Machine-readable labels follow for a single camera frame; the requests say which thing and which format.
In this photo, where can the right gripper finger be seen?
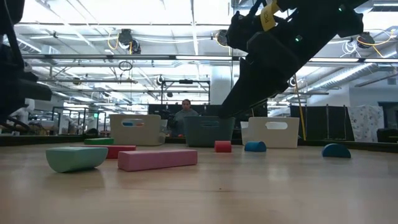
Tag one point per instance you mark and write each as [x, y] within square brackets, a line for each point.
[242, 84]
[264, 93]

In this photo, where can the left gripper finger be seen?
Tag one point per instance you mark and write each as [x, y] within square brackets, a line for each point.
[34, 91]

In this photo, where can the blue half-round block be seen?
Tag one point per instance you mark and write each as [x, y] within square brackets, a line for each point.
[255, 147]
[336, 152]

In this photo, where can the small red block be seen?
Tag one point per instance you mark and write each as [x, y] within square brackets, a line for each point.
[223, 146]

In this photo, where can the light turquoise half-round block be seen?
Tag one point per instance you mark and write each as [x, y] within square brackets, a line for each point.
[74, 159]

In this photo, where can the green short block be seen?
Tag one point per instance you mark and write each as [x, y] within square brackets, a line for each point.
[99, 141]

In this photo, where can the red long block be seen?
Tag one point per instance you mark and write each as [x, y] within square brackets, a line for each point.
[121, 151]

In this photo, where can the pink long block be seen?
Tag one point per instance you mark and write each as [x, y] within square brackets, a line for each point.
[155, 160]

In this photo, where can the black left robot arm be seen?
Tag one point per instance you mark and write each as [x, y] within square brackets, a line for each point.
[9, 18]

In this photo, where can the white building column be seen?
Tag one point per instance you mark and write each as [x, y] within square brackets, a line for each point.
[217, 84]

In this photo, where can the yellow tape tag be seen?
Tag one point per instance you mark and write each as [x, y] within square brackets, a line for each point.
[268, 18]

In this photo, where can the white plastic bin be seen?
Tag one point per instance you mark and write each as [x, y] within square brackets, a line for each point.
[273, 138]

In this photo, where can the black fence panel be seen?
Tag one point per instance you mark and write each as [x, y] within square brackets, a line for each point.
[317, 124]

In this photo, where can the long ceiling light bar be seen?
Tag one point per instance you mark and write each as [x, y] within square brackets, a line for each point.
[186, 58]

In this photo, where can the teal plastic bin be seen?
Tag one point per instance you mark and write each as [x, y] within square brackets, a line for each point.
[208, 138]

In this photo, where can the person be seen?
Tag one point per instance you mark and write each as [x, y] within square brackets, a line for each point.
[186, 116]

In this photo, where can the black divider panel row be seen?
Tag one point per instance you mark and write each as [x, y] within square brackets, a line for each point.
[155, 109]

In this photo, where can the light grey plastic bin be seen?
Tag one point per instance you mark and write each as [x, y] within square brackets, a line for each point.
[155, 135]

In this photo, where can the white patterned sheet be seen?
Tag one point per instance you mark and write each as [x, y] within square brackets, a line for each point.
[365, 123]

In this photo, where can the black metal frame stand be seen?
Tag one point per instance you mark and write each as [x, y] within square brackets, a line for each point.
[185, 81]

